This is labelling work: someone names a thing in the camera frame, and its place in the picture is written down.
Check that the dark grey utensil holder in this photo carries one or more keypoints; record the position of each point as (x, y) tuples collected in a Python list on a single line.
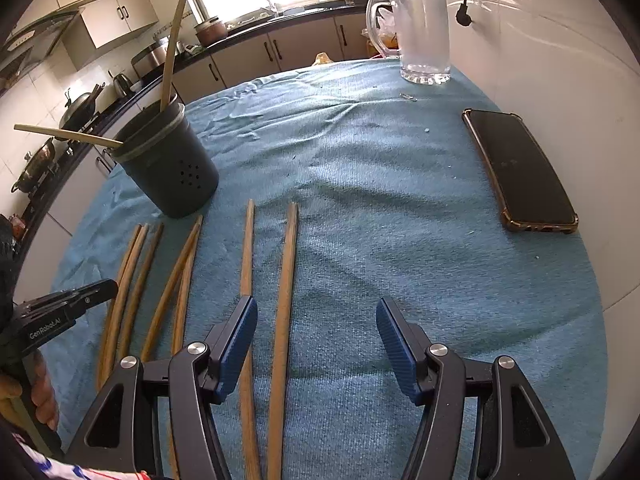
[(175, 175)]

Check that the clear glass mug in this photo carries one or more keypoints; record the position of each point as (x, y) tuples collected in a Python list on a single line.
[(425, 35)]

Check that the black smartphone in brown case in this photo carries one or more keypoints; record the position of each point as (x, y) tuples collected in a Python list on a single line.
[(520, 170)]

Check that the range hood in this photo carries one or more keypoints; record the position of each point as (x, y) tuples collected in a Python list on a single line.
[(30, 45)]

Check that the small yellow object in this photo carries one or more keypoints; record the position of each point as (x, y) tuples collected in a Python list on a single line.
[(322, 57)]

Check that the black wok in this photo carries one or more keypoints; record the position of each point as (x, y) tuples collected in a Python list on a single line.
[(79, 106)]

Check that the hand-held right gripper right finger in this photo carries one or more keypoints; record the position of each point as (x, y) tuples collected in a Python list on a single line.
[(397, 355)]

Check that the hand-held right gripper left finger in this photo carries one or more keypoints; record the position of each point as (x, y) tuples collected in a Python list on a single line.
[(235, 355)]

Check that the blue table cloth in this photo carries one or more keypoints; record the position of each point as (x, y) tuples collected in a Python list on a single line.
[(375, 210)]

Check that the curved wooden chopstick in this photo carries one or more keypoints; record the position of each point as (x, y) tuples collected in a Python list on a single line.
[(140, 290)]

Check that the steel kettle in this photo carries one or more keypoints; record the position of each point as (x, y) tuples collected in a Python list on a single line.
[(121, 83)]

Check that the plastic bag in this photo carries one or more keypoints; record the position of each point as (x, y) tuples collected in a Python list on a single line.
[(386, 37)]

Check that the dark frying pan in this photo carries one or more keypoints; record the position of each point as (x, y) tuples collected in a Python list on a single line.
[(37, 160)]

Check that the bunch of wooden chopsticks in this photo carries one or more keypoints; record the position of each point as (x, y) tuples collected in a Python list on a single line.
[(285, 310)]

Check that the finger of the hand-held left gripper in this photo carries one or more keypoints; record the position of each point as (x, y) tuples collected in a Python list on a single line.
[(95, 292)]

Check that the person's left hand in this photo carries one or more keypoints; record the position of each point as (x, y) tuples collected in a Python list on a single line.
[(42, 390)]

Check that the steel rice cooker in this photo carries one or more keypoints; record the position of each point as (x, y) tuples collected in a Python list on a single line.
[(149, 59)]

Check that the pale bamboo chopstick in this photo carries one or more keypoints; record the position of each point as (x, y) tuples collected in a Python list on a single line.
[(65, 134), (176, 45)]

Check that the brown clay pot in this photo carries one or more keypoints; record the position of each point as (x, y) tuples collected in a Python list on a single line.
[(210, 31)]

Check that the person's printed clothing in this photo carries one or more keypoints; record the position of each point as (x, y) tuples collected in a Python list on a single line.
[(40, 462)]

